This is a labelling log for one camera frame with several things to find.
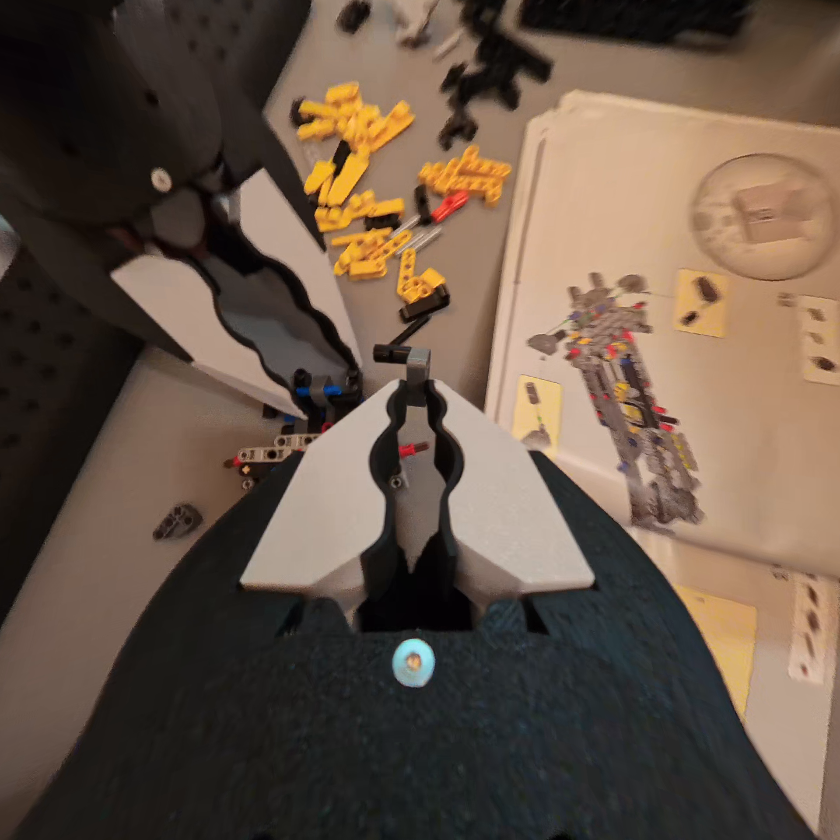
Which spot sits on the pile of yellow lego pieces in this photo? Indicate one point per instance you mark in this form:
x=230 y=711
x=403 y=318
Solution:
x=367 y=131

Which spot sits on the grey lego car chassis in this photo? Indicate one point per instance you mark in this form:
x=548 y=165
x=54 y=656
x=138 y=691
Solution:
x=275 y=453

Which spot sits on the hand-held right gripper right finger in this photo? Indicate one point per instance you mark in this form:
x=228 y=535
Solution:
x=518 y=518

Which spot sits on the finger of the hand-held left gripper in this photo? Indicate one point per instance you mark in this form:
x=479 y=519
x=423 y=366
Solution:
x=177 y=308
x=321 y=289

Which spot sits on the dark grey lego cam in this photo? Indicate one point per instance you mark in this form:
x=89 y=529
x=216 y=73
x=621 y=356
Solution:
x=177 y=522

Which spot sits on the pile of black lego pieces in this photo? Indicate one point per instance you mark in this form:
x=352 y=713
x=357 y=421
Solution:
x=499 y=59

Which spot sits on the grey lego piece with connector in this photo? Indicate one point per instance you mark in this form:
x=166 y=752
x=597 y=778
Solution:
x=418 y=374

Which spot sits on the black lego axle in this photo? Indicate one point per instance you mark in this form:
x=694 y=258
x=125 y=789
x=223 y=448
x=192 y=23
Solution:
x=413 y=328

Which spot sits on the red lego axle connector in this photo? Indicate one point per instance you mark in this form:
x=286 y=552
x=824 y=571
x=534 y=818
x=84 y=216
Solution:
x=449 y=205

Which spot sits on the lego instruction booklet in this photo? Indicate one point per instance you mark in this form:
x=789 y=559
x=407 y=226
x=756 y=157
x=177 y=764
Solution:
x=590 y=197

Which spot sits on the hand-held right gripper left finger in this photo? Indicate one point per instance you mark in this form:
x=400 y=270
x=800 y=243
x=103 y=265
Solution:
x=315 y=518

